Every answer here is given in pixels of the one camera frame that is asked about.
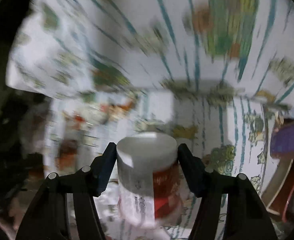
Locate purple box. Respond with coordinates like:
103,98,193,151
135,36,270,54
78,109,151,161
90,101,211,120
270,121,294,159

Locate white red paper cup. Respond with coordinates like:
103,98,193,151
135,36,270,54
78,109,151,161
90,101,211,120
117,132,183,229

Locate cat-print white cloth cover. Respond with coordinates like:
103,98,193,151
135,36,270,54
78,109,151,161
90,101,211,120
6,0,294,240

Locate red orange snack wrapper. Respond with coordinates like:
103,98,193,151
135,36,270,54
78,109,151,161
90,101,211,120
62,99,137,131

